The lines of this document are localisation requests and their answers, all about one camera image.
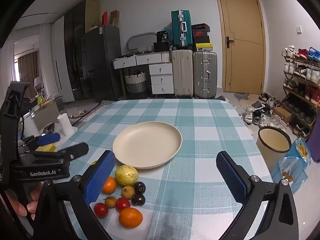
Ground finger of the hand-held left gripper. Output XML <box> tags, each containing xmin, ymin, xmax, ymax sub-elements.
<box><xmin>30</xmin><ymin>142</ymin><xmax>90</xmax><ymax>160</ymax></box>
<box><xmin>24</xmin><ymin>132</ymin><xmax>61</xmax><ymax>147</ymax></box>

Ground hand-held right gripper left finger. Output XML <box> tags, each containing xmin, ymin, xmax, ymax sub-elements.
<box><xmin>32</xmin><ymin>150</ymin><xmax>116</xmax><ymax>240</ymax></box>

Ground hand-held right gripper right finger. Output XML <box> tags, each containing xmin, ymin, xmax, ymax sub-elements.
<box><xmin>215</xmin><ymin>151</ymin><xmax>299</xmax><ymax>240</ymax></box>

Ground small orange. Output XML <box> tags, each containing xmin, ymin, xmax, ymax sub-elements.
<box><xmin>102</xmin><ymin>177</ymin><xmax>117</xmax><ymax>194</ymax></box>

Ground yellow-green guava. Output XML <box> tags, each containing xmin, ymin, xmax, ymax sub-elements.
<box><xmin>115</xmin><ymin>165</ymin><xmax>139</xmax><ymax>187</ymax></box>

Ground brown passion fruit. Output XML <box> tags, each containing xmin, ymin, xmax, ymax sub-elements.
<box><xmin>104</xmin><ymin>195</ymin><xmax>117</xmax><ymax>208</ymax></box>
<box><xmin>122</xmin><ymin>186</ymin><xmax>135</xmax><ymax>200</ymax></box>

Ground red tomato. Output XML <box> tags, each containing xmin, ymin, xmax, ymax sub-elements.
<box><xmin>115</xmin><ymin>197</ymin><xmax>131</xmax><ymax>212</ymax></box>
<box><xmin>93</xmin><ymin>202</ymin><xmax>109</xmax><ymax>218</ymax></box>

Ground dark purple plum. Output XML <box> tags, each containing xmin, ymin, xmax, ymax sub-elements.
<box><xmin>131</xmin><ymin>193</ymin><xmax>146</xmax><ymax>206</ymax></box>
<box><xmin>134</xmin><ymin>181</ymin><xmax>146</xmax><ymax>194</ymax></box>

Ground large orange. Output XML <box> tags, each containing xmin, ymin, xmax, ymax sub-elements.
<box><xmin>119</xmin><ymin>207</ymin><xmax>143</xmax><ymax>228</ymax></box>

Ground cream round plate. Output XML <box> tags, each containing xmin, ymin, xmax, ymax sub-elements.
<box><xmin>112</xmin><ymin>121</ymin><xmax>183</xmax><ymax>169</ymax></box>

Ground person's left hand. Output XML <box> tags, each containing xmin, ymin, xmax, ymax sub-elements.
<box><xmin>4</xmin><ymin>182</ymin><xmax>44</xmax><ymax>222</ymax></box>

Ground yellow sponge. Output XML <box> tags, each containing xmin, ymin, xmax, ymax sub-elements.
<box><xmin>35</xmin><ymin>144</ymin><xmax>56</xmax><ymax>152</ymax></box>

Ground white paper towel roll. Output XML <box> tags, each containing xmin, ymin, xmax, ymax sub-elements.
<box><xmin>57</xmin><ymin>113</ymin><xmax>72</xmax><ymax>137</ymax></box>

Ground beige box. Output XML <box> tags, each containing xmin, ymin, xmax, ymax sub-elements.
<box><xmin>32</xmin><ymin>102</ymin><xmax>61</xmax><ymax>131</ymax></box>

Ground teal checked tablecloth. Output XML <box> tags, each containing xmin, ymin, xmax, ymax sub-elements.
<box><xmin>57</xmin><ymin>99</ymin><xmax>273</xmax><ymax>240</ymax></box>

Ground striped rug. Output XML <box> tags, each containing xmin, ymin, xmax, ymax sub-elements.
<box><xmin>72</xmin><ymin>100</ymin><xmax>113</xmax><ymax>127</ymax></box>

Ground beige trash bin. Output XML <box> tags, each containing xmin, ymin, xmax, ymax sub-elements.
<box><xmin>256</xmin><ymin>126</ymin><xmax>292</xmax><ymax>173</ymax></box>

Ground blue plastic bag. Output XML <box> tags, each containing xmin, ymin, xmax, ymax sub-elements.
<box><xmin>271</xmin><ymin>137</ymin><xmax>312</xmax><ymax>196</ymax></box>

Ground pile of loose sneakers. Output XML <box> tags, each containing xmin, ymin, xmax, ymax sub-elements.
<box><xmin>244</xmin><ymin>92</ymin><xmax>288</xmax><ymax>132</ymax></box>

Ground brown curtain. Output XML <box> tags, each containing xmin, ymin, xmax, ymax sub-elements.
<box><xmin>15</xmin><ymin>52</ymin><xmax>40</xmax><ymax>83</ymax></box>

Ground small cardboard box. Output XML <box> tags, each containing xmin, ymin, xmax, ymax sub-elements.
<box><xmin>272</xmin><ymin>107</ymin><xmax>292</xmax><ymax>123</ymax></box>

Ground black and white wardrobe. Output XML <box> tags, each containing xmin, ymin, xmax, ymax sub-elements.
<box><xmin>51</xmin><ymin>0</ymin><xmax>100</xmax><ymax>103</ymax></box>

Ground wicker basket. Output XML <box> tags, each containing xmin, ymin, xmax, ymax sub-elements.
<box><xmin>124</xmin><ymin>71</ymin><xmax>148</xmax><ymax>93</ymax></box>

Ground dark grey fridge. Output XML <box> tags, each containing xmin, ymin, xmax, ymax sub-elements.
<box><xmin>81</xmin><ymin>25</ymin><xmax>123</xmax><ymax>103</ymax></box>

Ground purple bag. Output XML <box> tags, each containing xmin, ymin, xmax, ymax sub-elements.
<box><xmin>309</xmin><ymin>124</ymin><xmax>320</xmax><ymax>163</ymax></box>

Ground wooden shoe rack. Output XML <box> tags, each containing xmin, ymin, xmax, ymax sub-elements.
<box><xmin>282</xmin><ymin>55</ymin><xmax>320</xmax><ymax>140</ymax></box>

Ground silver suitcase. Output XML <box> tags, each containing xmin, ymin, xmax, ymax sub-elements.
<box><xmin>193</xmin><ymin>51</ymin><xmax>218</xmax><ymax>99</ymax></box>

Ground tan wooden door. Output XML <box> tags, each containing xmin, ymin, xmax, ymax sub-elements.
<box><xmin>214</xmin><ymin>0</ymin><xmax>266</xmax><ymax>95</ymax></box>

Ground white drawer desk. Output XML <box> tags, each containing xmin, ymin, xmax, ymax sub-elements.
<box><xmin>112</xmin><ymin>51</ymin><xmax>174</xmax><ymax>96</ymax></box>

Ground beige suitcase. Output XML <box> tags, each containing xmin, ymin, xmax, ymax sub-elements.
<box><xmin>171</xmin><ymin>49</ymin><xmax>194</xmax><ymax>99</ymax></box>

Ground rows of racked shoes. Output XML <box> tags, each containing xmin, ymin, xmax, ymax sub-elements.
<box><xmin>282</xmin><ymin>45</ymin><xmax>320</xmax><ymax>137</ymax></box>

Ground yellow and black shoe box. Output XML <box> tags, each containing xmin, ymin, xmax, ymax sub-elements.
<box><xmin>195</xmin><ymin>43</ymin><xmax>214</xmax><ymax>53</ymax></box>

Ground black storage box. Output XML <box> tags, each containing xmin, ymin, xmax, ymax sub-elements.
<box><xmin>153</xmin><ymin>42</ymin><xmax>172</xmax><ymax>53</ymax></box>

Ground brown cardboard box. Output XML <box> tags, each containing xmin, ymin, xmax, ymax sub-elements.
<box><xmin>110</xmin><ymin>10</ymin><xmax>120</xmax><ymax>28</ymax></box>

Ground black printed bag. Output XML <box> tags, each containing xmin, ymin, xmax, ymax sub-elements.
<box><xmin>156</xmin><ymin>31</ymin><xmax>171</xmax><ymax>43</ymax></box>

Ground teal suitcase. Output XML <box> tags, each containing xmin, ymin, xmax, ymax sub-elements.
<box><xmin>171</xmin><ymin>10</ymin><xmax>193</xmax><ymax>50</ymax></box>

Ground grey curved frame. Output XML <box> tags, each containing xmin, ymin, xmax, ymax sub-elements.
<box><xmin>126</xmin><ymin>32</ymin><xmax>157</xmax><ymax>53</ymax></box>

